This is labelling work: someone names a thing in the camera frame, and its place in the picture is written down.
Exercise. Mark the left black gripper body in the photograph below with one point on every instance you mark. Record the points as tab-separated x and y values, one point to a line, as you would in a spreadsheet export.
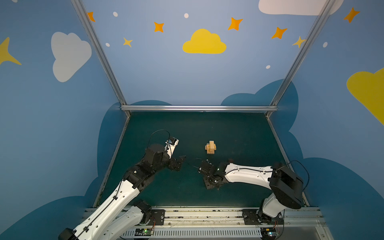
174	163

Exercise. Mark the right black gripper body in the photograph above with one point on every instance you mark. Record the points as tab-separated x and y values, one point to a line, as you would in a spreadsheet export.
208	175

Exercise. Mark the wide wood block front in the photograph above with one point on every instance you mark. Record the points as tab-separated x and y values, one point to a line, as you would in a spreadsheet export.
212	145

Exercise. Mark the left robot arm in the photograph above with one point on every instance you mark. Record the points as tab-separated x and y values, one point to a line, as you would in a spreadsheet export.
107	222

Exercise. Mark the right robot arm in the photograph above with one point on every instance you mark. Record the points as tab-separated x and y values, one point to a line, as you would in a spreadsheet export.
286	186

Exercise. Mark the rear horizontal aluminium bar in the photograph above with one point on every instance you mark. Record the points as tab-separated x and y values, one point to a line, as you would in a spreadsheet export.
199	108

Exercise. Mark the left controller board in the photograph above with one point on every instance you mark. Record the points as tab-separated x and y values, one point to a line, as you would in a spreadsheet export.
143	232

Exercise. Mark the controller board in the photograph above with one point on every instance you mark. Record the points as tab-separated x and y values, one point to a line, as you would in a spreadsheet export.
143	232
268	234

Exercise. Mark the right controller board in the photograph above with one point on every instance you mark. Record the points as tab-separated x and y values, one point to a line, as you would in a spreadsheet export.
268	234

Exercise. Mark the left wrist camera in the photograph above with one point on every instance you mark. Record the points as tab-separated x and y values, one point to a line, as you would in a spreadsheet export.
167	149

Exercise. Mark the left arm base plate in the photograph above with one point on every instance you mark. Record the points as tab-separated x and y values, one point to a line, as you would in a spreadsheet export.
154	217

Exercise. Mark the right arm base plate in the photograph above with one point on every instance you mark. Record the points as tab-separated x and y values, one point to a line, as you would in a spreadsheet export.
257	217

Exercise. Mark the aluminium rail front frame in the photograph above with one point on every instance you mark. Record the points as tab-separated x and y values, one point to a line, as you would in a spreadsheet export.
213	223

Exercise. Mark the left diagonal aluminium post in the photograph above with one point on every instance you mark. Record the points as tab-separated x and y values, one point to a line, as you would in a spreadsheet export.
91	33

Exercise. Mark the diagonal aluminium post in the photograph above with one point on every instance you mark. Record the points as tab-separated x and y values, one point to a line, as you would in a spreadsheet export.
91	33
311	38

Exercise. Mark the right diagonal aluminium post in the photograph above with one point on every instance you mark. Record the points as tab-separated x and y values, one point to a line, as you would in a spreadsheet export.
311	38

